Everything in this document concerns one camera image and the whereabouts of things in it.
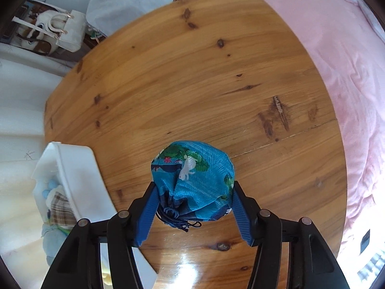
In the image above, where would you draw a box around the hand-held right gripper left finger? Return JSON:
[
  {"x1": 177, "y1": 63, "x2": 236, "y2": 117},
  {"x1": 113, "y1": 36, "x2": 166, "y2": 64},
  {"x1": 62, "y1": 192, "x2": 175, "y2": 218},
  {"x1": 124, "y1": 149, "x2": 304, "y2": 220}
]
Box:
[{"x1": 40, "y1": 182, "x2": 158, "y2": 289}]

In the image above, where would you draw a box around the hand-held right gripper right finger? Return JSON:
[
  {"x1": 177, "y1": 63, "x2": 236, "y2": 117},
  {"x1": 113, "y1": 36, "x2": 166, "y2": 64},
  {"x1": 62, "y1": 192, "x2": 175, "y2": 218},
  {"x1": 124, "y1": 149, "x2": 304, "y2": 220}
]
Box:
[{"x1": 231, "y1": 181, "x2": 351, "y2": 289}]

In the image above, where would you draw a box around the blue printed drawstring pouch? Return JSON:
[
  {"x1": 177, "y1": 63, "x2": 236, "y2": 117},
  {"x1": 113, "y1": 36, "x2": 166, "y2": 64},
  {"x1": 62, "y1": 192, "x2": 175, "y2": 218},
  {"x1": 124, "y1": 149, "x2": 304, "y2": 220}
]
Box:
[{"x1": 150, "y1": 140, "x2": 236, "y2": 233}]

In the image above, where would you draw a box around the yellow plush toy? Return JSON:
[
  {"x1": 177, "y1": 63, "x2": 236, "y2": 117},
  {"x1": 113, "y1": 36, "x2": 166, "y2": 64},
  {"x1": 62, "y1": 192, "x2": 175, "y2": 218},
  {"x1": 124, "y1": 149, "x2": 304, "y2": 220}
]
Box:
[{"x1": 100, "y1": 260, "x2": 114, "y2": 287}]

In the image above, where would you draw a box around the white plastic storage bin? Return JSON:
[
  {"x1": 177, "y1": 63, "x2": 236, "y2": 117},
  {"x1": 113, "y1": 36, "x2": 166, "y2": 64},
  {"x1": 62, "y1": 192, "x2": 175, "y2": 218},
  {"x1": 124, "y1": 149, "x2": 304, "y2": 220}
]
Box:
[{"x1": 32, "y1": 141, "x2": 157, "y2": 289}]

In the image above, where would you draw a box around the plaid fabric scarf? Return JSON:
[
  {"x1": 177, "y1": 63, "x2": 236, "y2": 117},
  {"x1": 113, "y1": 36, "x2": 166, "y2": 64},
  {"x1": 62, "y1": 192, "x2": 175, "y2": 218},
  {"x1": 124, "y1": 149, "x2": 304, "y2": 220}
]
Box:
[{"x1": 48, "y1": 191, "x2": 77, "y2": 227}]

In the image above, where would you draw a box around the light blue plush toy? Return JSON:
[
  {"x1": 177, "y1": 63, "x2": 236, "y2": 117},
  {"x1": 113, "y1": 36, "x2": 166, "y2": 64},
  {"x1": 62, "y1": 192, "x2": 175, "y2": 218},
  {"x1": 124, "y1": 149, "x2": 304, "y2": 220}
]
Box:
[{"x1": 40, "y1": 179, "x2": 79, "y2": 266}]

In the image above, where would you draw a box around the pink bedsheet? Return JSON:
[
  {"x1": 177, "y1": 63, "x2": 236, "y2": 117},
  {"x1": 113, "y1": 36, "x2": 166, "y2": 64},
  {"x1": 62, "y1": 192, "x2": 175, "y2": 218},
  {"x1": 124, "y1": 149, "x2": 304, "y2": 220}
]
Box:
[{"x1": 197, "y1": 0, "x2": 385, "y2": 261}]

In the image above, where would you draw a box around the brown and white handbag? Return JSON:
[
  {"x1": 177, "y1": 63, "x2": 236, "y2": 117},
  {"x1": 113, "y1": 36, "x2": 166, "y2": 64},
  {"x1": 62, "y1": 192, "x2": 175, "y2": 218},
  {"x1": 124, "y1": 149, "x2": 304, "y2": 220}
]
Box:
[{"x1": 12, "y1": 7, "x2": 59, "y2": 57}]

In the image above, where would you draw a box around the white blanket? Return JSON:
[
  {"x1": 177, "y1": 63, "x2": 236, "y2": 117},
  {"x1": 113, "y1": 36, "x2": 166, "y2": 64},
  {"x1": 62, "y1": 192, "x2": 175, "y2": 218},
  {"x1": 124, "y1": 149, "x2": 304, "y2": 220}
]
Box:
[{"x1": 86, "y1": 0, "x2": 216, "y2": 36}]

